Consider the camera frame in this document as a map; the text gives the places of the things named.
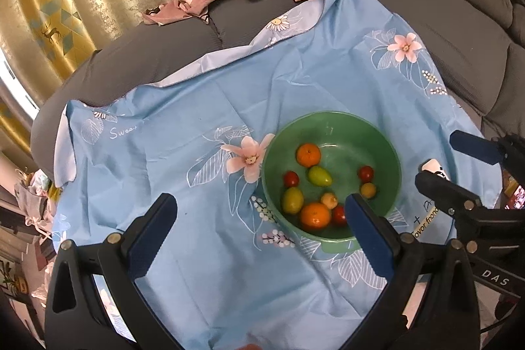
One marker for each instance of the green jujube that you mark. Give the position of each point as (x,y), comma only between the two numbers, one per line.
(292,200)
(320,175)

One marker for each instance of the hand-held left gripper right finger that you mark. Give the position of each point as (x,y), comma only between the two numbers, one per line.
(363,235)

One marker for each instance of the window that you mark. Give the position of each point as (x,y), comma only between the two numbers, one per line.
(14,83)

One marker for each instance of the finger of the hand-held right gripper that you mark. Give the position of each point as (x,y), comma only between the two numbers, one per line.
(447,192)
(471,147)

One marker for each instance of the small orange tangerine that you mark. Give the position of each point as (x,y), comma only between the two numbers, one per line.
(308,155)
(315,216)

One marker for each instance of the grey sofa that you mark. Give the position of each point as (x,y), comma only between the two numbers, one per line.
(451,26)

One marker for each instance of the brown longan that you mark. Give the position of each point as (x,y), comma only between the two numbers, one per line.
(368,190)
(329,200)

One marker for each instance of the red cherry tomato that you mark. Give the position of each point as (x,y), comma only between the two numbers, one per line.
(291,178)
(366,173)
(338,215)

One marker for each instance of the cluttered pile of belongings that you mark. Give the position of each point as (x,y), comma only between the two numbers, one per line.
(28,218)

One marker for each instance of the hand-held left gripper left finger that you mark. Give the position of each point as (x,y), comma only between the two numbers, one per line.
(154,235)

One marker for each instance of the green plastic bowl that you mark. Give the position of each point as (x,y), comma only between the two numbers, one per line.
(348,136)

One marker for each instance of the light blue floral cloth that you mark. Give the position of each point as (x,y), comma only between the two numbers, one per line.
(184,169)

